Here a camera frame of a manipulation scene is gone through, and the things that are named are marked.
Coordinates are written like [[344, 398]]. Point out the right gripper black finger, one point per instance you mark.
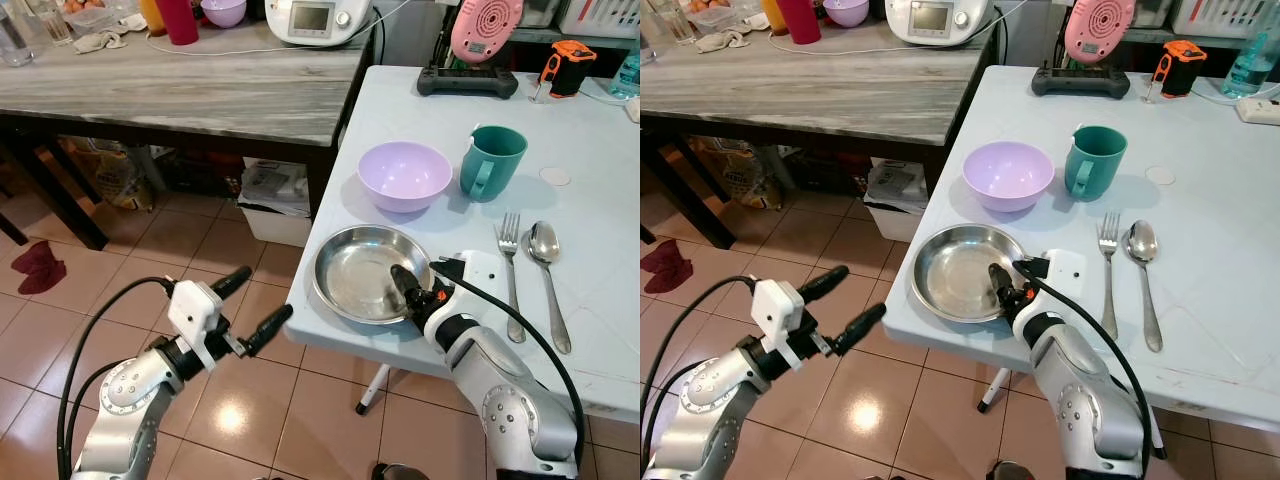
[[404, 284], [1001, 284]]

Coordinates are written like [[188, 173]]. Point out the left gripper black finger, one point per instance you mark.
[[860, 328], [232, 281], [270, 328], [825, 283]]

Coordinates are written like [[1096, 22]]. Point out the stainless steel plate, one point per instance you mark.
[[360, 270], [955, 270]]

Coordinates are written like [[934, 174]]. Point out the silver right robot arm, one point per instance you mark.
[[510, 400], [1090, 400]]

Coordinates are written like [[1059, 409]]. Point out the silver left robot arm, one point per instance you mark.
[[130, 400], [730, 400]]

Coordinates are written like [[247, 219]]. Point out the white storage box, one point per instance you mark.
[[275, 205], [895, 205]]

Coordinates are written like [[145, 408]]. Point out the steel fork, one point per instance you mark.
[[1108, 270], [511, 270]]

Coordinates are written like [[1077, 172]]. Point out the white table leg black foot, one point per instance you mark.
[[372, 388], [1157, 435], [992, 390]]

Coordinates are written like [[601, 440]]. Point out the large lilac plastic bowl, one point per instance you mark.
[[405, 175], [1008, 175]]

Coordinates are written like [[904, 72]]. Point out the steel spoon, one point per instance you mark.
[[1142, 243], [545, 245]]

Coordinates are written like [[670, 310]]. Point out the yellow printed bag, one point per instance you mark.
[[725, 170], [105, 170]]

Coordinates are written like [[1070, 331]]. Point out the teal plastic mug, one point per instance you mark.
[[492, 160], [1095, 160]]

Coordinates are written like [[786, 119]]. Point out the dark red cloth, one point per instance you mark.
[[668, 268], [38, 265]]

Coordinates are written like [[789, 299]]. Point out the white folding table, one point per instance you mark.
[[590, 250], [1220, 260]]

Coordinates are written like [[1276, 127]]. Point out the white round disc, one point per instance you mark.
[[1160, 175], [554, 176]]

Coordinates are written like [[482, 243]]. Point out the black handheld controller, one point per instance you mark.
[[468, 82], [1080, 82]]

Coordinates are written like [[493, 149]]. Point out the white crumpled cloth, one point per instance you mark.
[[722, 42], [100, 42]]

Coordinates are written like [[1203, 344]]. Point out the red cup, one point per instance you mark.
[[180, 20], [800, 20]]

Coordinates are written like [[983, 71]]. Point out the orange and black device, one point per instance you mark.
[[1180, 68], [567, 68]]

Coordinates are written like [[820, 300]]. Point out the small lilac bowl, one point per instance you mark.
[[845, 10], [223, 10]]

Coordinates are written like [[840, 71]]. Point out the white kitchen appliance with screen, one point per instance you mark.
[[930, 22], [318, 22]]

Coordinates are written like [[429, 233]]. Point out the pink round device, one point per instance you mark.
[[1098, 28], [487, 25]]

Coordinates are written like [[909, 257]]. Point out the teal clear water bottle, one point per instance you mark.
[[628, 75], [1250, 68]]

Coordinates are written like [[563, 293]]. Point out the clear container with eggs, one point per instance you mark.
[[92, 12], [715, 10]]

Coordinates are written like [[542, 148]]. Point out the white power strip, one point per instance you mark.
[[1260, 110]]

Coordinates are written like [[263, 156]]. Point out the clear drinking glass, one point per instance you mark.
[[55, 20], [12, 40], [665, 20]]

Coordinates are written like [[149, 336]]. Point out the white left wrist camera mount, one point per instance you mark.
[[778, 312], [195, 310]]

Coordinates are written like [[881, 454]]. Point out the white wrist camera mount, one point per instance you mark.
[[778, 312], [1063, 270], [195, 310]]

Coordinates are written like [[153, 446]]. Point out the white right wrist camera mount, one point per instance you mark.
[[1063, 270]]

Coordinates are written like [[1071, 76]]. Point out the black table frame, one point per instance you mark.
[[64, 200], [693, 200]]

